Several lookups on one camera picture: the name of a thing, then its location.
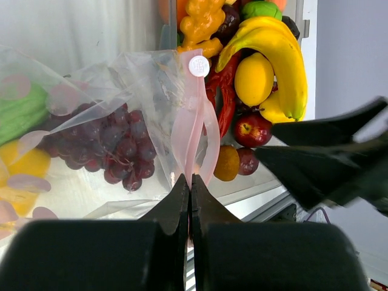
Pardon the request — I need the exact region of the green bitter gourd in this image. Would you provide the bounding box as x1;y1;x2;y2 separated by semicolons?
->
1;83;49;145

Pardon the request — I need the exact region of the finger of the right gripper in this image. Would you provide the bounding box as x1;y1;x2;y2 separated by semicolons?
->
271;96;387;146
255;142;387;212

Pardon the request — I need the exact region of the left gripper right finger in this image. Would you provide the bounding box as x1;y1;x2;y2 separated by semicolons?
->
190;175;369;290

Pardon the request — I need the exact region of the green lime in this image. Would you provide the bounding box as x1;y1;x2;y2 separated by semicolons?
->
240;1;283;21

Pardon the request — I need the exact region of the dark plum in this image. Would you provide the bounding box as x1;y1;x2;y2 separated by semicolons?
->
237;147;259;176

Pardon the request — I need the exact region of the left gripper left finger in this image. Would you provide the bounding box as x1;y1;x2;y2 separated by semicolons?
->
1;176;189;290

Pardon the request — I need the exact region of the red crayfish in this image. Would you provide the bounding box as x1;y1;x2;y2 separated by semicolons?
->
206;52;241;138

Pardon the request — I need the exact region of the yellow banana bunch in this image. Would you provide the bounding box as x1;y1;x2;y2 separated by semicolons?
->
215;16;308;120

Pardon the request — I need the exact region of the dark red apple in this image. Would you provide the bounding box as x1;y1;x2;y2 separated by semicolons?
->
233;113;272;148

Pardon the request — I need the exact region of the yellow bell pepper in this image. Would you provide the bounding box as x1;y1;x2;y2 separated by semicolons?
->
1;140;52;216

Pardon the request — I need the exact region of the orange tangerine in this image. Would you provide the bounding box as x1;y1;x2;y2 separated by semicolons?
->
157;0;190;27

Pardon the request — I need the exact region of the dark red grape bunch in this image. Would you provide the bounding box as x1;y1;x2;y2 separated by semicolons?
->
38;104;156;192

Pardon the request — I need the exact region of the clear pink zip top bag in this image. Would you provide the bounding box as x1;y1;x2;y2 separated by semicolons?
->
1;47;220;243

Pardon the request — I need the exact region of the yellow lemon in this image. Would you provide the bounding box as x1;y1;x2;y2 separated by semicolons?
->
235;53;274;107

